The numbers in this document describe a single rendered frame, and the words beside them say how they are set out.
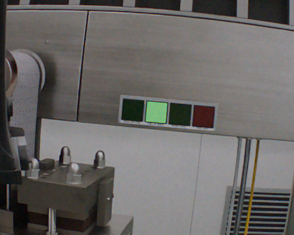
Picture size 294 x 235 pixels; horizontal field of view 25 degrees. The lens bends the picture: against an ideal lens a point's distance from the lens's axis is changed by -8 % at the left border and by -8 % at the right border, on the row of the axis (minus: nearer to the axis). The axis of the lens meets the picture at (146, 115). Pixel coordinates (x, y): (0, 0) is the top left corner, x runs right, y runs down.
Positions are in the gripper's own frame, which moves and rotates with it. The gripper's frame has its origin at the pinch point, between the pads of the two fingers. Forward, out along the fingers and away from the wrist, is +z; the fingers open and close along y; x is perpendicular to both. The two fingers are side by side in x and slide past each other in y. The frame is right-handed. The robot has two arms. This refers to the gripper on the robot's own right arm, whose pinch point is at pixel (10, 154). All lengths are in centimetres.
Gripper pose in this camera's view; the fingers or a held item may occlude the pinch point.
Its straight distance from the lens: 159.5
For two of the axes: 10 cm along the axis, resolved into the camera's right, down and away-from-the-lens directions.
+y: 9.9, 1.0, -1.1
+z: 0.6, 4.4, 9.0
